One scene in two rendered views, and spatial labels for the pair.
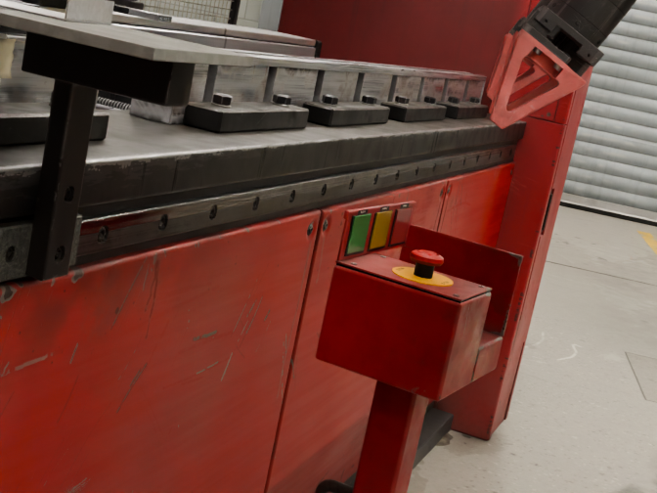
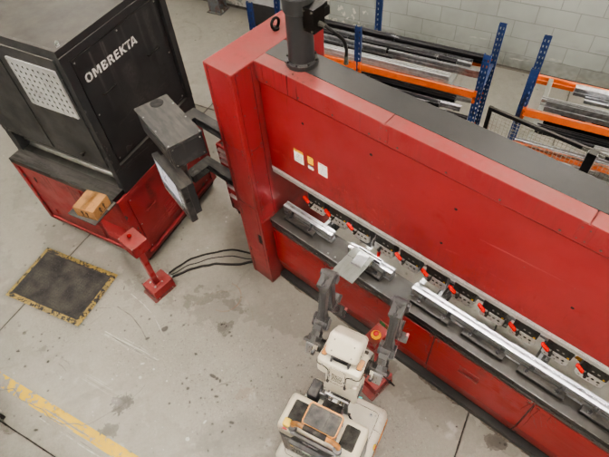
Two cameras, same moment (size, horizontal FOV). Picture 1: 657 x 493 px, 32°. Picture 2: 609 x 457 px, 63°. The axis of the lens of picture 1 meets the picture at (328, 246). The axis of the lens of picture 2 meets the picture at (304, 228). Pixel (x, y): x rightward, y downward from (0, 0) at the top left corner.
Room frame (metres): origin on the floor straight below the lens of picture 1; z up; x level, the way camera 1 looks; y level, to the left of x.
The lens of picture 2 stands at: (1.58, -1.68, 4.04)
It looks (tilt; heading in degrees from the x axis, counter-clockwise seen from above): 52 degrees down; 116
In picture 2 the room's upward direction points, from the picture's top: 5 degrees counter-clockwise
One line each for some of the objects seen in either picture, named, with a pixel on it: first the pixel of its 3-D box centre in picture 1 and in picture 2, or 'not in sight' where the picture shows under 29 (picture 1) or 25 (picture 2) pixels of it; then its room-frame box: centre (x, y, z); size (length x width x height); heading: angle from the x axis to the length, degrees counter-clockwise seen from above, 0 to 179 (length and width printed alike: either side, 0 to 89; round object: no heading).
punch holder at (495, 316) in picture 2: not in sight; (496, 308); (1.96, 0.08, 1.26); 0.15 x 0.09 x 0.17; 161
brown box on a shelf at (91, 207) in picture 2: not in sight; (89, 204); (-1.19, 0.06, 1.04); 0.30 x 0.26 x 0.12; 175
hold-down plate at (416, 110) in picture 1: (414, 111); (540, 382); (2.35, -0.12, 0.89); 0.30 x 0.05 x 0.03; 161
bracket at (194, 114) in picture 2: not in sight; (200, 130); (-0.28, 0.56, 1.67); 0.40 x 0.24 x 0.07; 161
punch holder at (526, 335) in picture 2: not in sight; (526, 327); (2.15, 0.01, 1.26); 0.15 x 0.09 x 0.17; 161
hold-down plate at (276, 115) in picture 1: (250, 115); (430, 310); (1.59, 0.14, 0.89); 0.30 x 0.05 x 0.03; 161
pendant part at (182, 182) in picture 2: not in sight; (178, 184); (-0.33, 0.21, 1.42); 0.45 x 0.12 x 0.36; 149
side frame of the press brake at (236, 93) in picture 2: not in sight; (282, 165); (0.17, 0.87, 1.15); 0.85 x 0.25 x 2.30; 71
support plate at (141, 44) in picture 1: (73, 27); (352, 265); (0.99, 0.25, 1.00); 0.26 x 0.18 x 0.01; 71
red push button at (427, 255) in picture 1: (424, 266); not in sight; (1.29, -0.11, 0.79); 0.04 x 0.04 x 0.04
